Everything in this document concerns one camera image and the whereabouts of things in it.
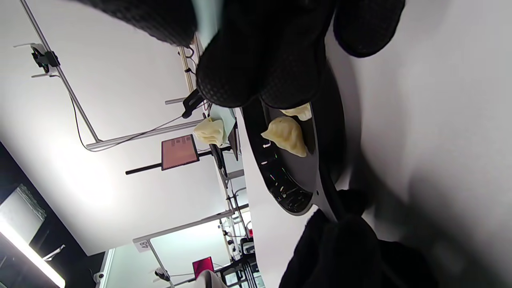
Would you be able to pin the black keyboard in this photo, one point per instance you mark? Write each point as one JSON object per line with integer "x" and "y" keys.
{"x": 218, "y": 160}

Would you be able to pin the black cast iron frying pan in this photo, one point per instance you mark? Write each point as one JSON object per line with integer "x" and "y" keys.
{"x": 296, "y": 176}

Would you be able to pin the light blue dessert spatula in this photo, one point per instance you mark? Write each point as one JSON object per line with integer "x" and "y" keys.
{"x": 228, "y": 120}

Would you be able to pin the pale fried dumpling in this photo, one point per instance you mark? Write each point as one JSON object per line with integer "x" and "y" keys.
{"x": 288, "y": 136}
{"x": 208, "y": 131}
{"x": 300, "y": 112}

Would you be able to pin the ceiling light strip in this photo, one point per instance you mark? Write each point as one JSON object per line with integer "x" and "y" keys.
{"x": 28, "y": 256}

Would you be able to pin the person's left hand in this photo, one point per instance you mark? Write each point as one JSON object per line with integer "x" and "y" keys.
{"x": 344, "y": 256}

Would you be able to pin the pink screen monitor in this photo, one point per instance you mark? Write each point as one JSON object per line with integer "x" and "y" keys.
{"x": 180, "y": 152}

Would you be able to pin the person's right hand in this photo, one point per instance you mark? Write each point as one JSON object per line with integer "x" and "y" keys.
{"x": 272, "y": 48}

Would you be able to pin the red screen monitor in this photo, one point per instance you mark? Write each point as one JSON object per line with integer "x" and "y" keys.
{"x": 203, "y": 266}

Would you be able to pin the white security camera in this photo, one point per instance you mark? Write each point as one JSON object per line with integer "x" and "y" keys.
{"x": 98, "y": 277}

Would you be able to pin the black camera on frame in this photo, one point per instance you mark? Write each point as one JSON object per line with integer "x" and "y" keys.
{"x": 44, "y": 58}
{"x": 162, "y": 274}

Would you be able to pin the aluminium frame with tag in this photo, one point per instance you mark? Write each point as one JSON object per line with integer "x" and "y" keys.
{"x": 184, "y": 226}

